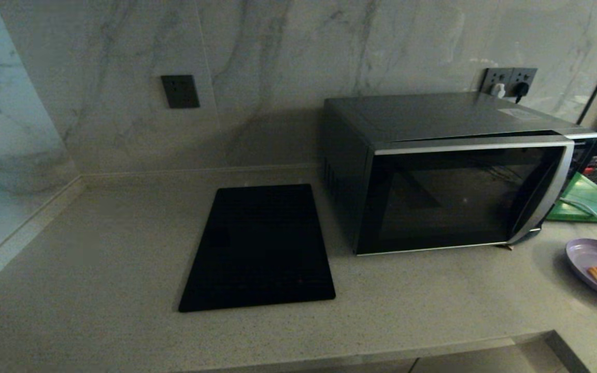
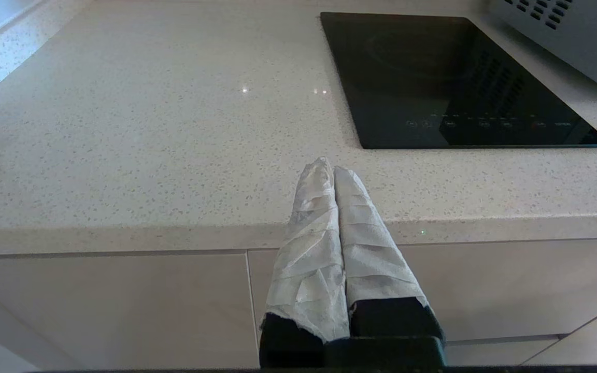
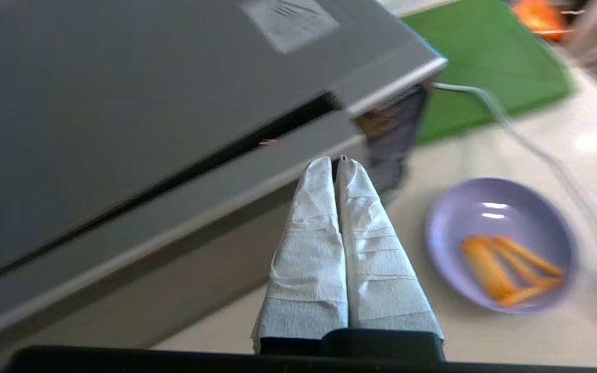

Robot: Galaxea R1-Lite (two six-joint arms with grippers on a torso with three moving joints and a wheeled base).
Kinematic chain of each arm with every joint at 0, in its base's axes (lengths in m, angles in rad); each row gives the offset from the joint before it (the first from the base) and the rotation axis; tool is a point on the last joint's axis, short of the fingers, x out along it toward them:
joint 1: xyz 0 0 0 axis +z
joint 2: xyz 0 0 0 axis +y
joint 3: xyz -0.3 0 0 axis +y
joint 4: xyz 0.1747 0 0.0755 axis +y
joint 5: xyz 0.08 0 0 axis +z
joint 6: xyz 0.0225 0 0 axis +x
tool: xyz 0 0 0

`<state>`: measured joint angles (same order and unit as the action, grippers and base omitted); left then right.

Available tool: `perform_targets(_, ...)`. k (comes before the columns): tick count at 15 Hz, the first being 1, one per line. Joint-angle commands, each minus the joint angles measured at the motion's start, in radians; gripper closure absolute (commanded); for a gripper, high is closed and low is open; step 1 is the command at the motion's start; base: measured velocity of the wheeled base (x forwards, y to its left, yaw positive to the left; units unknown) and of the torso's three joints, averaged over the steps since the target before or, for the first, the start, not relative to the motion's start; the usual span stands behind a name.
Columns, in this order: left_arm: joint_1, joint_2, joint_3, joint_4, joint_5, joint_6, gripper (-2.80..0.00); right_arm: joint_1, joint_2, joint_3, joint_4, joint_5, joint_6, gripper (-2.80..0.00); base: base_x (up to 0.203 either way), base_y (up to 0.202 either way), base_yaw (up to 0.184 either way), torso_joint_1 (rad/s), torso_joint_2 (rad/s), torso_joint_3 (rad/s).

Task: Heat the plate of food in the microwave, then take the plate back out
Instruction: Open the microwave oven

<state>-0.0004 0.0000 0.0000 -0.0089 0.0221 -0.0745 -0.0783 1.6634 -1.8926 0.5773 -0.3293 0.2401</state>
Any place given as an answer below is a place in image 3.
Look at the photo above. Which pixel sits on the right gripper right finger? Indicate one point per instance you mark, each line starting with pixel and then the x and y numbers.
pixel 381 259

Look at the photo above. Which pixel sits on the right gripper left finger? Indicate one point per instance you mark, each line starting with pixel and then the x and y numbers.
pixel 309 259

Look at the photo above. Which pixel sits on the purple plate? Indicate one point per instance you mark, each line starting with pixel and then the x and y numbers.
pixel 485 223

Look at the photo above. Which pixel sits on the dark glass microwave door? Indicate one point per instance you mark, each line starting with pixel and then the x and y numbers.
pixel 164 248

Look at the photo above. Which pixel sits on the silver black microwave oven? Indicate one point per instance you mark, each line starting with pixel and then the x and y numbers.
pixel 148 93

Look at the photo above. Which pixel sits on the orange biscuit stick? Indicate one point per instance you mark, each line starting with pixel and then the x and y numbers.
pixel 531 295
pixel 529 255
pixel 487 269

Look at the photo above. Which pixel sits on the green cutting board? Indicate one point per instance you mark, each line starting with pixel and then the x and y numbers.
pixel 485 72

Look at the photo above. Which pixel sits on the white label sticker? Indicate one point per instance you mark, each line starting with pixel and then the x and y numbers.
pixel 290 23

